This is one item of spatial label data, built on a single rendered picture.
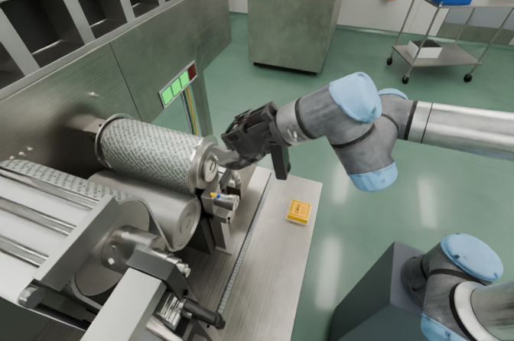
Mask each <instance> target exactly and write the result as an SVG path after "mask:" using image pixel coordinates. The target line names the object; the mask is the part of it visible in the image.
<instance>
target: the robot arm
mask: <svg viewBox="0 0 514 341"><path fill-rule="evenodd" d="M245 113H247V114H245ZM243 114H245V115H243ZM234 118H235V120H233V122H232V123H231V124H230V125H229V127H228V128H227V130H226V131H225V133H222V134H221V136H220V137H221V139H222V140H223V142H224V144H225V146H226V148H227V150H223V149H222V148H219V147H217V146H214V147H212V151H213V153H214V154H215V155H216V157H217V159H218V161H216V163H217V164H218V165H219V166H221V167H224V168H229V169H230V170H241V169H243V168H245V167H248V166H251V165H252V164H254V163H256V162H258V161H260V160H261V159H263V158H264V157H265V156H266V154H270V153H271V157H272V163H273V167H274V171H275V177H276V179H277V180H287V177H288V173H289V172H290V170H291V164H290V159H289V153H288V147H290V146H292V145H299V144H302V143H305V142H307V141H311V140H314V139H317V138H321V137H324V136H325V137H326V138H327V140H328V141H329V143H330V145H331V147H332V148H333V150H334V151H335V153H336V155H337V157H338V158H339V160H340V162H341V164H342V165H343V167H344V169H345V171H346V175H348V176H349V177H350V179H351V180H352V182H353V183H354V184H355V186H356V187H357V188H358V189H360V190H362V191H366V192H372V191H379V190H383V189H385V188H387V187H388V186H390V185H391V184H392V183H393V182H394V181H395V179H396V178H397V176H398V170H397V168H396V166H395V161H394V160H393V159H392V156H391V153H392V149H393V147H394V145H395V142H396V139H401V140H405V141H412V142H416V143H420V144H424V145H432V146H436V147H440V148H447V149H451V150H455V151H463V152H467V153H471V154H478V155H483V156H487V157H491V158H499V159H503V160H507V161H514V112H502V111H496V110H489V109H477V108H471V107H464V106H452V105H445V104H439V103H432V102H420V101H412V100H408V98H407V96H406V95H405V94H404V93H402V92H400V91H398V90H397V89H382V90H380V91H377V88H376V86H375V84H374V82H373V81H372V80H371V78H370V77H369V76H368V75H367V74H365V73H362V72H358V73H354V74H351V75H348V76H345V77H343V78H341V79H338V80H334V81H332V82H330V84H328V85H326V86H324V87H322V88H319V89H317V90H315V91H313V92H312V93H309V94H307V95H306V96H302V97H301V98H298V99H296V100H294V101H292V102H289V103H287V104H285V105H283V106H281V107H280V108H278V107H277V106H276V104H274V102H273V101H271V102H269V103H267V104H265V105H263V106H261V107H259V108H257V109H255V110H254V109H253V108H251V109H248V110H246V111H244V112H242V113H240V114H238V115H236V116H235V117H234ZM502 275H503V264H502V262H501V260H500V258H499V256H498V255H497V254H496V253H495V252H494V251H493V250H492V249H491V248H490V247H489V246H488V245H487V244H486V243H484V242H482V241H481V240H479V239H478V238H476V237H474V236H471V235H468V234H465V233H459V232H457V233H452V234H450V235H448V236H447V237H444V238H443V239H442V240H441V241H440V242H439V243H438V244H436V246H435V247H433V248H432V249H431V250H430V251H429V252H427V253H426V254H425V255H416V256H413V257H411V258H410V259H409V260H407V261H406V262H405V263H404V265H403V266H402V270H401V277H402V283H403V285H404V287H405V289H406V291H407V292H408V294H409V296H410V297H411V298H412V299H413V300H414V301H415V302H416V303H417V304H418V305H420V306H421V307H423V311H422V313H421V331H422V332H423V334H424V335H425V336H426V338H427V339H428V340H430V341H514V280H512V281H506V282H503V283H498V284H492V283H493V281H498V280H499V279H500V277H501V276H502Z"/></svg>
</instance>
